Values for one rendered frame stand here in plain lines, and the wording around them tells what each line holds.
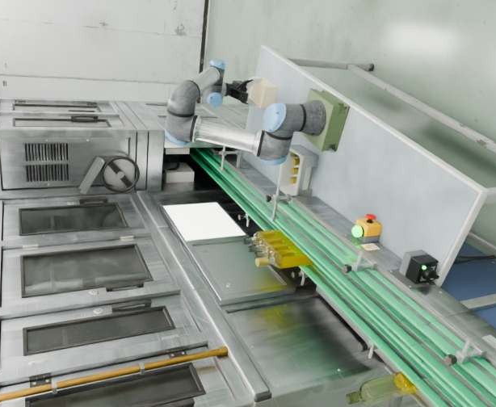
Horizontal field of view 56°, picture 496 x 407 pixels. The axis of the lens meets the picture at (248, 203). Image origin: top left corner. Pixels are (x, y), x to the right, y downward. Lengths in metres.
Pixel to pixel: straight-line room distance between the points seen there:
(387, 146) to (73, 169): 1.66
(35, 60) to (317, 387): 4.43
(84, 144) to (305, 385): 1.72
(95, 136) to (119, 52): 2.83
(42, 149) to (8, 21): 2.75
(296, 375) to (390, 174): 0.79
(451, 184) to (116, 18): 4.30
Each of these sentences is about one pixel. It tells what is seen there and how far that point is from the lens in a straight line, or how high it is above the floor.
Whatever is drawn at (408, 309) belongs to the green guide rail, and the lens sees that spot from 1.55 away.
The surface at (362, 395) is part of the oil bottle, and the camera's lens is 1.55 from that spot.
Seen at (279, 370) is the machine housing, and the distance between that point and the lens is 1.65.
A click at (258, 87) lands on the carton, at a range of 2.55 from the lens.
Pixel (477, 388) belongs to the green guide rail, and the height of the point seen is 0.91.
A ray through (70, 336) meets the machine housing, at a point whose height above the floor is 1.86.
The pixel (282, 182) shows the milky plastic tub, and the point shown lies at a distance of 2.33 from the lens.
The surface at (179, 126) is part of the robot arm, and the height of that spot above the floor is 1.37.
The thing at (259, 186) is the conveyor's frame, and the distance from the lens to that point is 2.46.
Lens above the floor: 1.97
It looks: 25 degrees down
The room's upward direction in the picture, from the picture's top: 94 degrees counter-clockwise
